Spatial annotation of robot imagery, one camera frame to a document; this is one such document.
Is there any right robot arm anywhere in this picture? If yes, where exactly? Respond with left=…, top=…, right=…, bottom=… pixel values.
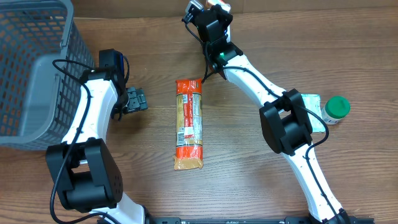
left=183, top=1, right=350, bottom=223

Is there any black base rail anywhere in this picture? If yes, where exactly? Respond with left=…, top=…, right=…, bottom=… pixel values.
left=149, top=215, right=376, bottom=224

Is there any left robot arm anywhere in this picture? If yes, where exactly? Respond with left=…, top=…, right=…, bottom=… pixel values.
left=45, top=49, right=155, bottom=224

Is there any green wet wipes packet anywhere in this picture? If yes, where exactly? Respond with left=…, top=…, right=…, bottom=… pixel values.
left=302, top=94, right=325, bottom=133

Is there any orange tissue packet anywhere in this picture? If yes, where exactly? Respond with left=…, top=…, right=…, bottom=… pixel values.
left=205, top=0, right=231, bottom=12

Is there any red snack bar packet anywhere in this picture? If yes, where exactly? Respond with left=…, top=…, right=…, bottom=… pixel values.
left=183, top=93, right=194, bottom=139

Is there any white barcode scanner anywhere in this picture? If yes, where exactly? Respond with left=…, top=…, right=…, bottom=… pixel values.
left=226, top=26, right=231, bottom=42

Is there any grey plastic shopping basket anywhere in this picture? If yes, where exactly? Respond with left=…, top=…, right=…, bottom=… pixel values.
left=1, top=0, right=94, bottom=151

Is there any green lid Knorr jar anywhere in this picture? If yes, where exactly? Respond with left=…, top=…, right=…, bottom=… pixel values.
left=321, top=96, right=351, bottom=124

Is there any orange noodle packet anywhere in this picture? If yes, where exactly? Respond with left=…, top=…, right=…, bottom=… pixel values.
left=174, top=79, right=203, bottom=170

